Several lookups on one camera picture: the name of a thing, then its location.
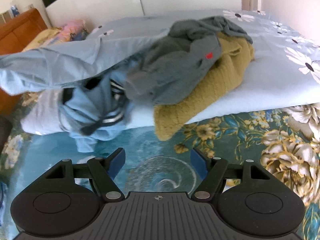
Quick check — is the pale blue t-shirt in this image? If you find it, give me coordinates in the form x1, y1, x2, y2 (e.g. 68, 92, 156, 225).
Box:
1, 34, 164, 95

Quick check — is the blue garment striped trim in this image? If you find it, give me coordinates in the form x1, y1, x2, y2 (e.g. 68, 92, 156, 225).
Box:
59, 69, 132, 153

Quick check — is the teal floral blanket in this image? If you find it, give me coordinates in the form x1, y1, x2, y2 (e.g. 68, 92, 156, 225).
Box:
1, 93, 319, 239

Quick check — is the mustard yellow knit sweater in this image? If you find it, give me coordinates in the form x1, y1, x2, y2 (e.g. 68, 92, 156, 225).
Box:
153, 32, 254, 141

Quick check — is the grey sweatshirt red tag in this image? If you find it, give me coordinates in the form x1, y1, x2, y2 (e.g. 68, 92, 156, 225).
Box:
124, 16, 253, 105

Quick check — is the light blue floral quilt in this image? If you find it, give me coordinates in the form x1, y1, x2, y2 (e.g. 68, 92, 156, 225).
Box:
19, 8, 320, 136

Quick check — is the pink floral pillow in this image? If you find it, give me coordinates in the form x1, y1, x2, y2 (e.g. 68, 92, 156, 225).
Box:
23, 20, 89, 51

